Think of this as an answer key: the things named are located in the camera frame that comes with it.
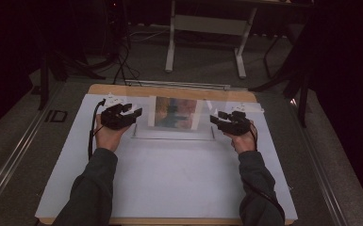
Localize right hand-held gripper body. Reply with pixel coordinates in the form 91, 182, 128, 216
217, 103, 266, 137

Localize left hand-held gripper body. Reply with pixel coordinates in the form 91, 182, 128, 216
100, 92, 134, 132

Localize photo paper sheet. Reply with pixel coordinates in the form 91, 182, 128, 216
146, 95, 206, 132

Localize clear acrylic photo frame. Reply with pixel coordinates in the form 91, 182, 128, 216
124, 79, 231, 142

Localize person's right hand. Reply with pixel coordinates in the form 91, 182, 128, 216
224, 121, 259, 155

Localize person's left hand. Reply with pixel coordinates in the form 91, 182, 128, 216
94, 113, 132, 153

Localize wooden table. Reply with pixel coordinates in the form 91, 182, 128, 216
38, 83, 296, 226

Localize white table mat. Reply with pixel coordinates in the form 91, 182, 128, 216
35, 93, 298, 220

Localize black metal stand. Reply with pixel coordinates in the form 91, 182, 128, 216
37, 37, 107, 111
248, 31, 311, 129

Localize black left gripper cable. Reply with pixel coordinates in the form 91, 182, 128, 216
87, 98, 107, 162

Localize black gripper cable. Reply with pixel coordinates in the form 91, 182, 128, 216
248, 121, 287, 224
87, 98, 107, 162

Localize black floor cables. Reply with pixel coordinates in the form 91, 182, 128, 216
112, 37, 143, 87

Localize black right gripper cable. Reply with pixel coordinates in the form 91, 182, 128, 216
248, 121, 287, 224

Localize white floor cable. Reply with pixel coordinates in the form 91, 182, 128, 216
127, 26, 172, 44

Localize white metal desk frame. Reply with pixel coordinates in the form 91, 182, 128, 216
164, 0, 259, 80

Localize aluminium floor rail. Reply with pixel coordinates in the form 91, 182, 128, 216
289, 100, 352, 226
0, 83, 64, 216

